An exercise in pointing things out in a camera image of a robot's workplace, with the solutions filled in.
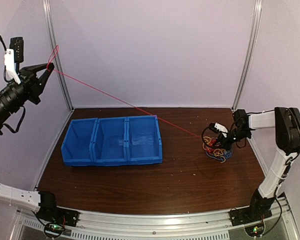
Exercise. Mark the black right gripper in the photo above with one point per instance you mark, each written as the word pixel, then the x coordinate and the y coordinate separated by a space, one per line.
pixel 225 144

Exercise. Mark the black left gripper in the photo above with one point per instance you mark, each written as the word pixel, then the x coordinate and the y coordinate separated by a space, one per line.
pixel 32 85

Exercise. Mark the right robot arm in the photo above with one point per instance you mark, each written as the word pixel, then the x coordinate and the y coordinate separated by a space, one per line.
pixel 286 122

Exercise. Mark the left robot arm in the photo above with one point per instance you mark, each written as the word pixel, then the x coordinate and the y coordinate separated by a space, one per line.
pixel 12 98

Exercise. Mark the blue plastic bin right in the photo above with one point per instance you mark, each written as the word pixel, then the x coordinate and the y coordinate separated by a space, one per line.
pixel 144 140

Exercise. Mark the blue plastic bin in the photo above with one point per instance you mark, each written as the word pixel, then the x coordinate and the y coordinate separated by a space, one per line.
pixel 77 143
pixel 144 140
pixel 109 146

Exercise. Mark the blue plastic bin left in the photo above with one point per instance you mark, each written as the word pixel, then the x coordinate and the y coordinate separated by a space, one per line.
pixel 77 143

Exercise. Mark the right circuit board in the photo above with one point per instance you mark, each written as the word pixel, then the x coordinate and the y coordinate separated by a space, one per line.
pixel 256 230

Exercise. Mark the circuit board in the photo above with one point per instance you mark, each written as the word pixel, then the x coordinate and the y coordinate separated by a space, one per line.
pixel 53 230
pixel 256 230

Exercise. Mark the blue plastic bin middle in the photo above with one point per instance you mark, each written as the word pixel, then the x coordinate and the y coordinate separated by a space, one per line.
pixel 109 146

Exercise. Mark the left circuit board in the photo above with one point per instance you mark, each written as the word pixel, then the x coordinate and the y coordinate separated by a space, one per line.
pixel 53 230

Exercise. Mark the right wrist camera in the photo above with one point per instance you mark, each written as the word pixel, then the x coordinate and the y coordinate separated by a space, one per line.
pixel 218 129

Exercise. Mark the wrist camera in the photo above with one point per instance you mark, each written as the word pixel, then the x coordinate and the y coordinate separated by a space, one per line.
pixel 218 129
pixel 14 55

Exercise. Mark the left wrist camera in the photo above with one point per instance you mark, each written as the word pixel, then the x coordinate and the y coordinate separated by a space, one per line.
pixel 14 55

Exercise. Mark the left aluminium frame post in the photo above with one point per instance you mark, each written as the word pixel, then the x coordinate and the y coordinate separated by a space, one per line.
pixel 56 59

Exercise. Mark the aluminium frame post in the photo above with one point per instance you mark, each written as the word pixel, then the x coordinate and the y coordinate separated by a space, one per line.
pixel 56 59
pixel 253 35

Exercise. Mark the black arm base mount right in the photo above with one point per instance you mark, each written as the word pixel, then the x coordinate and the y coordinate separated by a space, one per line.
pixel 245 216

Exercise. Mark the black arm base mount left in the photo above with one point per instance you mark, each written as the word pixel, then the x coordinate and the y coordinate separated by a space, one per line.
pixel 59 215

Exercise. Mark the right aluminium frame post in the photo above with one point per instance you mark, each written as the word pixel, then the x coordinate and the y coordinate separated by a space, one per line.
pixel 253 35

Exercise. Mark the aluminium front rail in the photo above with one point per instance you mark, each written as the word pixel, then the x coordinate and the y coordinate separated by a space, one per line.
pixel 211 225

